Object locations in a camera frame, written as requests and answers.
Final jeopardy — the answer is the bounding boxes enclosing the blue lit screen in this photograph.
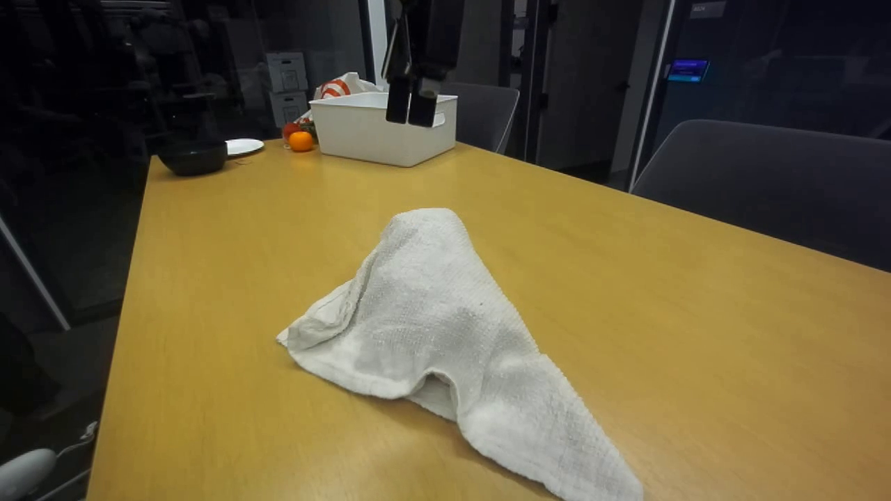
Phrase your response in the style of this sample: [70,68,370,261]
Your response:
[664,58,711,89]

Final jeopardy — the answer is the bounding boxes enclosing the white terry towel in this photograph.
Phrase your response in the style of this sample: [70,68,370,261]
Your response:
[276,207,649,501]

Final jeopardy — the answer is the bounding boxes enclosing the white plate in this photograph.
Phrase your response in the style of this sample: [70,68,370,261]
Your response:
[223,136,267,158]

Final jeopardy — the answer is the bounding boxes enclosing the black bowl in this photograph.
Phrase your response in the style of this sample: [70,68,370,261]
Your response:
[150,93,231,179]

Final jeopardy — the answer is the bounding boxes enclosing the narrow grey office chair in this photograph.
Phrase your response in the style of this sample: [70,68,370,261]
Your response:
[454,80,522,157]

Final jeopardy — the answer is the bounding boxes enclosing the red white striped bag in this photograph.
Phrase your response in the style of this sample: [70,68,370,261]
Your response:
[312,69,377,104]

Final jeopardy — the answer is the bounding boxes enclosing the white plastic storage bin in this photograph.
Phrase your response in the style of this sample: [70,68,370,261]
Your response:
[309,89,459,171]

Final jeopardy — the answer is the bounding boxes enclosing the grey stacked storage boxes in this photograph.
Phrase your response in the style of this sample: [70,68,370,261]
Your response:
[263,51,312,128]

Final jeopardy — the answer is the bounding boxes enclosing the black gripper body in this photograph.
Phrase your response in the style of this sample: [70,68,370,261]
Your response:
[394,0,466,93]

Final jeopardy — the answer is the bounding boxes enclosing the wide grey office chair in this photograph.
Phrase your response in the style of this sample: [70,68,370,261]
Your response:
[631,117,891,272]

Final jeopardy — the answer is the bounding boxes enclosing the white rounded object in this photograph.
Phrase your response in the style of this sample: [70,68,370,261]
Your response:
[0,446,59,501]

